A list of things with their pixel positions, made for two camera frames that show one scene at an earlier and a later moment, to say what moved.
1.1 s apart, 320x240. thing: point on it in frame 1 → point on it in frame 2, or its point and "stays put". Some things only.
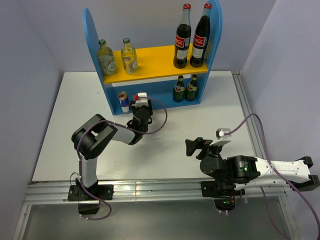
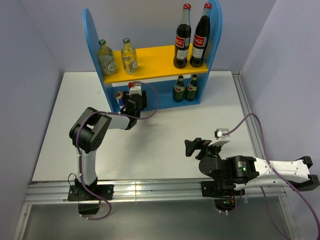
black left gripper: x=134 y=108 → x=144 y=103
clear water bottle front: x=107 y=59 stays put
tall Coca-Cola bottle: x=201 y=39 stays put
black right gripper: x=199 y=143 stays put
